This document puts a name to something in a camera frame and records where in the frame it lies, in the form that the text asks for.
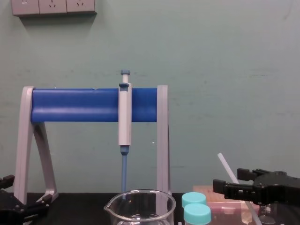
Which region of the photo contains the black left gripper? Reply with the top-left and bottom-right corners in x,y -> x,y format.
0,174 -> 51,225

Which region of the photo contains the small clear glass beaker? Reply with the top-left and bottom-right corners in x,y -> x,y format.
258,202 -> 279,225

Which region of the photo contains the pink wooden tray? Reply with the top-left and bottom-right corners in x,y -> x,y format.
192,185 -> 261,225

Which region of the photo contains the grey and blue pipette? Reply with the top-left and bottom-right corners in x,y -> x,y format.
118,69 -> 133,203

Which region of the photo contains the clear stirring rod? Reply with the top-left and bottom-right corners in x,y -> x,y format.
217,152 -> 262,225

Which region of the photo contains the large clear glass beaker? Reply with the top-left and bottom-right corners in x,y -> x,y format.
104,189 -> 177,225

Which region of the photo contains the grey pipette stand blue bar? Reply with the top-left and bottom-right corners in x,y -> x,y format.
13,84 -> 173,207

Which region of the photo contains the bottle with teal cap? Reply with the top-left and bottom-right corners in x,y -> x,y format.
181,192 -> 208,210
183,203 -> 212,225

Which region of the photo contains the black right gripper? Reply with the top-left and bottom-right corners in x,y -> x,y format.
212,167 -> 300,207

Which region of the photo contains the grey wall socket panel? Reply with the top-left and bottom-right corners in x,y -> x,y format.
11,0 -> 98,17

